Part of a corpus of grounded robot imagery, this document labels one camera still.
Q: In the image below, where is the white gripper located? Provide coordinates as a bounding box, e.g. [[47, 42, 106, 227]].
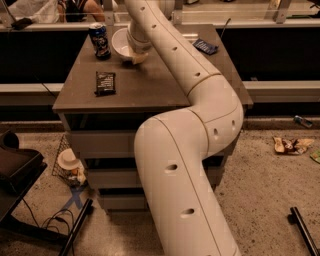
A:
[[127, 30, 152, 65]]

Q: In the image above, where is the white ceramic bowl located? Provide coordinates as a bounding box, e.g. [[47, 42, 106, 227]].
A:
[[111, 28, 133, 61]]

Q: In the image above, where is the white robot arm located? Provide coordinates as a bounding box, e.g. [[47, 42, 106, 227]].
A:
[[125, 0, 243, 256]]

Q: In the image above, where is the blue pepsi can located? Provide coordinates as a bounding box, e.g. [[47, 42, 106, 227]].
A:
[[89, 22, 111, 60]]

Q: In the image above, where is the small can on floor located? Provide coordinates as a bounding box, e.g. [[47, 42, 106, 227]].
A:
[[293, 115, 313, 128]]

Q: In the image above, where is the dark brown snack packet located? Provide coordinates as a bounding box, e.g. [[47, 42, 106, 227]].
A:
[[95, 72, 116, 96]]

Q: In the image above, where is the grey drawer cabinet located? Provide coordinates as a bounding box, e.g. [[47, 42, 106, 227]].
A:
[[52, 23, 254, 218]]

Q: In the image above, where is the blue snack packet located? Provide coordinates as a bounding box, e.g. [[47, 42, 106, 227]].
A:
[[192, 39, 218, 55]]

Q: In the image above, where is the person in background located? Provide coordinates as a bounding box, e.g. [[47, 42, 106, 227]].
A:
[[57, 0, 105, 22]]

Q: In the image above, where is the top grey drawer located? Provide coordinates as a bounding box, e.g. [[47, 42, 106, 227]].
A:
[[65, 127, 242, 160]]

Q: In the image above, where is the grey drawer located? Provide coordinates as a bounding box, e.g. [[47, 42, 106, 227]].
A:
[[98, 194, 147, 210], [83, 165, 226, 190], [65, 127, 242, 160]]

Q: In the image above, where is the black object on ledge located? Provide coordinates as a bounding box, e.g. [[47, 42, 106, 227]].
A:
[[11, 18, 33, 30]]

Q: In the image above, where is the middle grey drawer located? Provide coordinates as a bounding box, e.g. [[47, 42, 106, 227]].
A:
[[83, 165, 226, 190]]

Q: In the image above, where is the bottom grey drawer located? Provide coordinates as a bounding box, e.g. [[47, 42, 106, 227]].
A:
[[98, 194, 147, 210]]

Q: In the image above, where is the black stand leg left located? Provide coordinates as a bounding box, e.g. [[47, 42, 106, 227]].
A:
[[58, 199, 93, 256]]

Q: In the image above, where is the black stand leg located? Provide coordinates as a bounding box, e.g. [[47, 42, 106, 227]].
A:
[[287, 207, 320, 256], [58, 199, 93, 256]]

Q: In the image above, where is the black tray on stand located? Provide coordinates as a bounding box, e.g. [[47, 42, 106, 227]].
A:
[[0, 130, 47, 221]]

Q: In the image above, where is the crumpled snack bag on floor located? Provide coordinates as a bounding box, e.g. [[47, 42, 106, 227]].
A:
[[273, 137, 314, 155]]

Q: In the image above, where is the green packet on floor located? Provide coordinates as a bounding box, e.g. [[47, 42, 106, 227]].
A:
[[310, 150, 320, 164]]

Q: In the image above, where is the black stand leg right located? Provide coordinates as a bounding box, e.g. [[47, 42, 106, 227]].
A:
[[287, 207, 320, 256]]

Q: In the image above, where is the wire basket with items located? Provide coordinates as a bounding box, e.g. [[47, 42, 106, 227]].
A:
[[52, 135, 86, 187]]

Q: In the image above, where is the black cable on floor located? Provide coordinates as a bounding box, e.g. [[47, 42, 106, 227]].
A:
[[19, 196, 76, 256]]

